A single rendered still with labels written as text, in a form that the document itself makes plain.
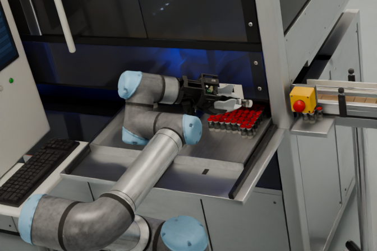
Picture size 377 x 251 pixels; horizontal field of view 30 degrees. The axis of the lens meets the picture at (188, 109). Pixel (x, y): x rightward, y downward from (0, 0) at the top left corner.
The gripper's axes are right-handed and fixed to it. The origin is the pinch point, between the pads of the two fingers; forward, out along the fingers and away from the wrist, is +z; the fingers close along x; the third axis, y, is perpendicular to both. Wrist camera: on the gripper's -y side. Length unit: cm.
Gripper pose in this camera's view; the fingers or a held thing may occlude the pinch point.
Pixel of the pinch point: (235, 102)
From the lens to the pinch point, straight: 202.7
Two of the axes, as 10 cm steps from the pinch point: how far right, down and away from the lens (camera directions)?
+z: 9.0, 1.1, 4.1
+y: 4.1, -5.0, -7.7
